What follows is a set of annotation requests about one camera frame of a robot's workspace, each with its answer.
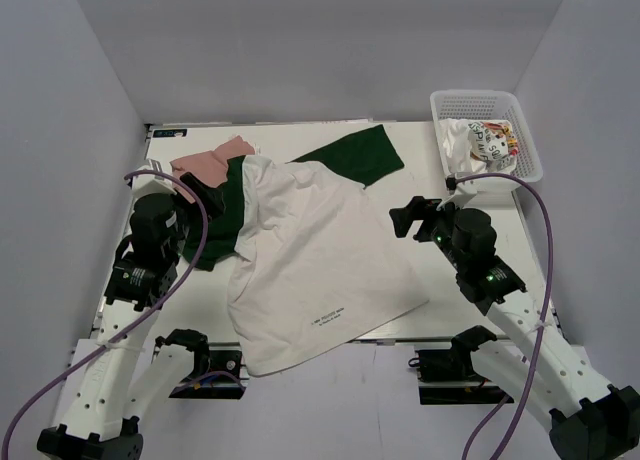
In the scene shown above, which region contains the pink t-shirt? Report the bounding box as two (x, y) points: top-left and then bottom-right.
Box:
(170, 136), (258, 205)

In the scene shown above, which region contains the white and green t-shirt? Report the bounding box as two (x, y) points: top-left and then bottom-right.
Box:
(183, 126), (428, 376)

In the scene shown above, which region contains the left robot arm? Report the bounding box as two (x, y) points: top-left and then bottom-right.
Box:
(37, 170), (224, 459)

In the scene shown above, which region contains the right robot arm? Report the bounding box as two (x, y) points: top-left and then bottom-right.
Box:
(389, 197), (639, 459)

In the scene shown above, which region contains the white printed crumpled t-shirt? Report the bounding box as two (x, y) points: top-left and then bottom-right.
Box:
(438, 118), (519, 176)

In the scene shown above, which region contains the white plastic basket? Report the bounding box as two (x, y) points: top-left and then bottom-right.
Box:
(430, 89), (543, 184)

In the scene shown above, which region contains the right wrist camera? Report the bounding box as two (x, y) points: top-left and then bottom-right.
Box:
(437, 175), (478, 211)

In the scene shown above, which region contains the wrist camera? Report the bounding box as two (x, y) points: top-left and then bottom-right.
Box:
(437, 175), (478, 211)
(125, 159), (176, 200)

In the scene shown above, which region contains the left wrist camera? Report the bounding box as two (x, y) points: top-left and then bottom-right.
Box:
(125, 159), (176, 200)

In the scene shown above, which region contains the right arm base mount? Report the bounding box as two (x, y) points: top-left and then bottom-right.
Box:
(408, 349), (505, 406)

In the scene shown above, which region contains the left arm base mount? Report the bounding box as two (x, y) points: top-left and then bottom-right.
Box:
(170, 343), (249, 400)

